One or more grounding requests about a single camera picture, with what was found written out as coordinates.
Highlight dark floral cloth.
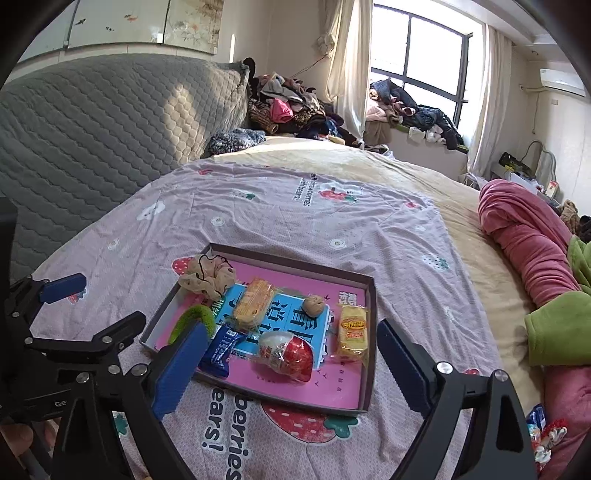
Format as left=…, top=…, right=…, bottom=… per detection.
left=203, top=128, right=267, bottom=158

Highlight green scrunchie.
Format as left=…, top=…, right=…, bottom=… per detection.
left=167, top=305, right=218, bottom=344

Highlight wall painting panels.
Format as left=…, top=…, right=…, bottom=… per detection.
left=18, top=0, right=225, bottom=65

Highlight red toy egg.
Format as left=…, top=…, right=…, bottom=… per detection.
left=253, top=330, right=317, bottom=384

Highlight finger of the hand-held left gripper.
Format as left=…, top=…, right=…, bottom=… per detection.
left=7, top=272, right=88, bottom=334
left=25, top=311, right=147, bottom=366

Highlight pile of mixed clothes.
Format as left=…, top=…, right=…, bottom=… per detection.
left=242, top=58, right=365, bottom=146

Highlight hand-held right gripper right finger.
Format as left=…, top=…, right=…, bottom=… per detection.
left=376, top=318, right=539, bottom=480

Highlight white curved frame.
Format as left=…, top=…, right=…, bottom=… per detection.
left=526, top=140, right=557, bottom=183

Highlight orange biscuit packet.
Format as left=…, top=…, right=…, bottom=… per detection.
left=231, top=277, right=278, bottom=330

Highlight grey quilted headboard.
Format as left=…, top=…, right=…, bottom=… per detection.
left=0, top=53, right=250, bottom=282

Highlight green fleece cloth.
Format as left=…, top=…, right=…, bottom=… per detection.
left=524, top=235, right=591, bottom=367

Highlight beige bed sheet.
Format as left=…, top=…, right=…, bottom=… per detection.
left=212, top=136, right=546, bottom=416

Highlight yellow biscuit packet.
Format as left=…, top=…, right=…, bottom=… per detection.
left=333, top=302, right=372, bottom=367

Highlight black bag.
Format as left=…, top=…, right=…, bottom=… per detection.
left=498, top=151, right=529, bottom=171

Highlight white curtain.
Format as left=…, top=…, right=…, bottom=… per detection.
left=318, top=0, right=374, bottom=144
left=466, top=23, right=513, bottom=181

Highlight pink fleece blanket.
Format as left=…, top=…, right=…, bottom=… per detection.
left=478, top=179, right=591, bottom=480

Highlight red white patterned packet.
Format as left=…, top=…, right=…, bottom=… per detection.
left=526, top=404, right=568, bottom=467

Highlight black framed window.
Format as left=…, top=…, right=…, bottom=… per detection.
left=369, top=4, right=474, bottom=148

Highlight white air conditioner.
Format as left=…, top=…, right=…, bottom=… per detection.
left=538, top=68, right=587, bottom=97

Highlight window seat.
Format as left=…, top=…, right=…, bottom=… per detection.
left=365, top=117, right=469, bottom=181

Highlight dark grey shallow box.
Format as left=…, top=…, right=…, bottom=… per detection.
left=140, top=243, right=377, bottom=413

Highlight beige scrunchie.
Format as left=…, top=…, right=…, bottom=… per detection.
left=178, top=254, right=237, bottom=298

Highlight pile of dark clothes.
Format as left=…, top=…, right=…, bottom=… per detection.
left=367, top=78, right=465, bottom=151

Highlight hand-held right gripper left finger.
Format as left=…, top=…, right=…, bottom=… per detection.
left=51, top=320, right=213, bottom=480

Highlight blue snack packet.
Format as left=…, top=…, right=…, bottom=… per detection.
left=198, top=323, right=247, bottom=378

